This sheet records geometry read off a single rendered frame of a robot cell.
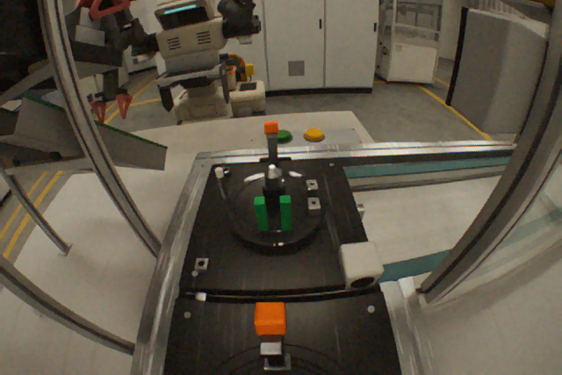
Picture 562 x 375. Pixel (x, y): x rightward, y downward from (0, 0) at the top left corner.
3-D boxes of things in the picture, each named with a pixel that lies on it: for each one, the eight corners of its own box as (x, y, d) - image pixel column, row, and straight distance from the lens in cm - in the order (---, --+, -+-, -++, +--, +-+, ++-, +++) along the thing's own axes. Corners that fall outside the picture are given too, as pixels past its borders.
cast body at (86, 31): (86, 55, 44) (90, 17, 46) (104, 49, 41) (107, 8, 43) (47, 53, 39) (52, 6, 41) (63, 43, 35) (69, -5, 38)
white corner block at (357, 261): (335, 260, 31) (339, 243, 28) (367, 256, 33) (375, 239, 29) (341, 292, 30) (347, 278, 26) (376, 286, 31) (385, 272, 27)
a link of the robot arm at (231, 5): (253, 18, 90) (242, 10, 93) (250, 0, 82) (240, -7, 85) (234, 32, 87) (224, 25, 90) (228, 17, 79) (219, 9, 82)
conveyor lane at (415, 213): (223, 205, 51) (212, 169, 45) (507, 178, 86) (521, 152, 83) (201, 340, 39) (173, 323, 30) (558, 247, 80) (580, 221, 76)
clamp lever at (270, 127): (268, 169, 36) (264, 121, 34) (280, 169, 36) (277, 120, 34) (266, 178, 33) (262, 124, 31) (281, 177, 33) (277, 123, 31)
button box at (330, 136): (268, 152, 57) (266, 130, 54) (351, 148, 60) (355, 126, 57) (268, 170, 51) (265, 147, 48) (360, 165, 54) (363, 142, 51)
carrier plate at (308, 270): (213, 172, 46) (211, 163, 44) (338, 166, 45) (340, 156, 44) (183, 292, 32) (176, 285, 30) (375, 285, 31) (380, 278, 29)
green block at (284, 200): (281, 223, 29) (279, 195, 26) (291, 222, 29) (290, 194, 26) (282, 230, 29) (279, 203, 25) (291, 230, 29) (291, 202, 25)
